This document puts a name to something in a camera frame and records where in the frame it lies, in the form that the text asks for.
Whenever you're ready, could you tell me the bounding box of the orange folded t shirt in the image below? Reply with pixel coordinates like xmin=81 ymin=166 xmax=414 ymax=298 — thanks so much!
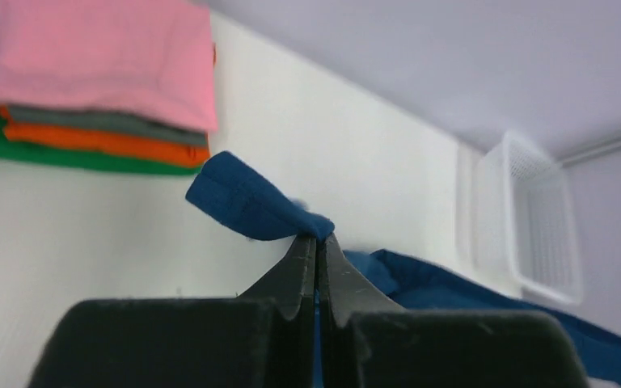
xmin=0 ymin=45 xmax=218 ymax=169

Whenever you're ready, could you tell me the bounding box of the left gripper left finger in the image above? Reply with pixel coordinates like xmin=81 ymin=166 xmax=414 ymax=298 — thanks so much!
xmin=28 ymin=237 xmax=316 ymax=387

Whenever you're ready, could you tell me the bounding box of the pink folded t shirt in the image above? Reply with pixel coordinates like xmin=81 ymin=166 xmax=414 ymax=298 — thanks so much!
xmin=0 ymin=1 xmax=218 ymax=133

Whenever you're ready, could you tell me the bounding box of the green folded t shirt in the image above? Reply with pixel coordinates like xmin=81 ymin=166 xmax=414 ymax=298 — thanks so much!
xmin=0 ymin=113 xmax=202 ymax=176

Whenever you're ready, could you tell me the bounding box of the white plastic basket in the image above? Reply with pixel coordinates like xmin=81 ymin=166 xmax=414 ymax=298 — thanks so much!
xmin=456 ymin=132 xmax=584 ymax=305

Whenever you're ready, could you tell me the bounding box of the blue t shirt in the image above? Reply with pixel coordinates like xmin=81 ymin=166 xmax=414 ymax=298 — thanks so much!
xmin=186 ymin=151 xmax=621 ymax=386

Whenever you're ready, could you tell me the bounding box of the grey folded t shirt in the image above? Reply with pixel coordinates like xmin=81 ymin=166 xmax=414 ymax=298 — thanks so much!
xmin=6 ymin=105 xmax=208 ymax=146

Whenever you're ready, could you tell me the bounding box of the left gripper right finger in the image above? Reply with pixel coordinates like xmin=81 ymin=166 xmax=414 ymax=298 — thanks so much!
xmin=318 ymin=236 xmax=588 ymax=387

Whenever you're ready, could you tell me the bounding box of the right aluminium frame post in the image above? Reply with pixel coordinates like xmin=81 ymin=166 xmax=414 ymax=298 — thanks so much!
xmin=559 ymin=133 xmax=621 ymax=167

